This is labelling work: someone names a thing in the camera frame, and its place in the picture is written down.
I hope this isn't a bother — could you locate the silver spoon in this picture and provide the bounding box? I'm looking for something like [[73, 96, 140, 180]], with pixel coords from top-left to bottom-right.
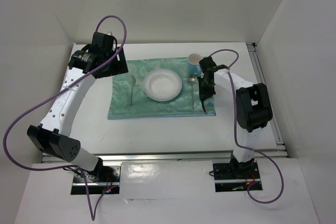
[[187, 74, 197, 110]]

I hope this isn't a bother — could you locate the light blue mug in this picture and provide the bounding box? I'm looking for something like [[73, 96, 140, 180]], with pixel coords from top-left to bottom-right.
[[187, 54, 203, 77]]

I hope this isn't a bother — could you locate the silver fork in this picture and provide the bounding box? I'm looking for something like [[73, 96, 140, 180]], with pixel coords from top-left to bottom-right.
[[130, 75, 136, 105]]

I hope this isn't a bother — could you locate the green satin placemat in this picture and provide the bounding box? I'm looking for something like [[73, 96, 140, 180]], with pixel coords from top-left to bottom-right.
[[107, 57, 216, 120]]

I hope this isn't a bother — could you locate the white ribbed plate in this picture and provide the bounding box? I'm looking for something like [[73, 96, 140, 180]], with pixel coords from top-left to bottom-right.
[[143, 69, 183, 102]]

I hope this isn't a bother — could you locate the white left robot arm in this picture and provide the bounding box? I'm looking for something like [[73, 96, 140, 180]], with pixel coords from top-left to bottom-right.
[[27, 32, 128, 182]]

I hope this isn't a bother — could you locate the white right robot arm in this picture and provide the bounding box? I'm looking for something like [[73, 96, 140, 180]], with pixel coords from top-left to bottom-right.
[[198, 57, 273, 178]]

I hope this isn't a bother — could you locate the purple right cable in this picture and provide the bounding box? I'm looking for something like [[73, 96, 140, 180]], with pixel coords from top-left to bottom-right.
[[209, 49, 285, 204]]

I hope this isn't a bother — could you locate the purple cable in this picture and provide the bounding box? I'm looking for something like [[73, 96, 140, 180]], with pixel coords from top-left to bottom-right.
[[3, 16, 127, 221], [209, 49, 285, 204]]

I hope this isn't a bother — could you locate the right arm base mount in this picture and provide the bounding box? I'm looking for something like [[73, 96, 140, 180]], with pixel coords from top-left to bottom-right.
[[208, 162, 263, 193]]

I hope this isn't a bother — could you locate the aluminium table frame rail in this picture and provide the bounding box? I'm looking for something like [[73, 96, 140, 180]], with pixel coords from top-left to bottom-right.
[[40, 46, 273, 165]]

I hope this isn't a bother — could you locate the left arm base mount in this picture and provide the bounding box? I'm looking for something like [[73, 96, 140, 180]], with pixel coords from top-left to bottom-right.
[[64, 163, 121, 195]]

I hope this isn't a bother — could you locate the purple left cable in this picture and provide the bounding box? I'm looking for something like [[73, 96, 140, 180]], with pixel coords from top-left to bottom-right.
[[3, 16, 127, 221]]

